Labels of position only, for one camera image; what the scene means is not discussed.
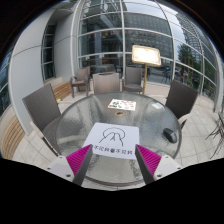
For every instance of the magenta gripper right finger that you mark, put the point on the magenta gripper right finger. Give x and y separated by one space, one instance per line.
153 166

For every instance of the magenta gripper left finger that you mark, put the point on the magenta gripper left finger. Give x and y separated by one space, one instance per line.
72 167

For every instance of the black computer mouse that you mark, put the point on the black computer mouse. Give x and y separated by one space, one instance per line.
170 135

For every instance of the white printed mouse pad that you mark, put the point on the white printed mouse pad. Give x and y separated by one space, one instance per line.
116 141

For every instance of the round glass patio table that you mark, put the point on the round glass patio table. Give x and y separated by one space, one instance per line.
150 116

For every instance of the colourful menu card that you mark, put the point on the colourful menu card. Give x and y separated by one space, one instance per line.
122 104

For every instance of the left grey wicker chair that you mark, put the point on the left grey wicker chair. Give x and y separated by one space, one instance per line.
45 114

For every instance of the grey wicker chair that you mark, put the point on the grey wicker chair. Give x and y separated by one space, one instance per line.
180 101
45 114

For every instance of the right grey wicker chair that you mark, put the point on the right grey wicker chair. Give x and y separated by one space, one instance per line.
180 101

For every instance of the far right wicker chair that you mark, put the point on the far right wicker chair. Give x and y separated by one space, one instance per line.
133 79

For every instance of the far middle wicker chair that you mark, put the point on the far middle wicker chair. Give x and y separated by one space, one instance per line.
103 83

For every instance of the far left wicker armchair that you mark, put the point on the far left wicker armchair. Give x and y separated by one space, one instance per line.
82 78

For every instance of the gold menu stand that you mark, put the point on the gold menu stand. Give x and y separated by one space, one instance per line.
146 55

